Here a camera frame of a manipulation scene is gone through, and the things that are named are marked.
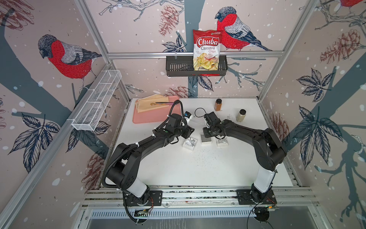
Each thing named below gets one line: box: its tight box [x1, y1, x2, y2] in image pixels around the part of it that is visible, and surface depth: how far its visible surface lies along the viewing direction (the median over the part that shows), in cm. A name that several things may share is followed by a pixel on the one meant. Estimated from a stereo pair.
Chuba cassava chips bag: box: [192, 29, 223, 77], surface depth 87 cm
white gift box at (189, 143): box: [182, 137, 198, 151], surface depth 92 cm
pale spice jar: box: [236, 109, 247, 123], surface depth 103 cm
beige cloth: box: [135, 93, 170, 114], surface depth 121 cm
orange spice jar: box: [213, 98, 223, 112], surface depth 109 cm
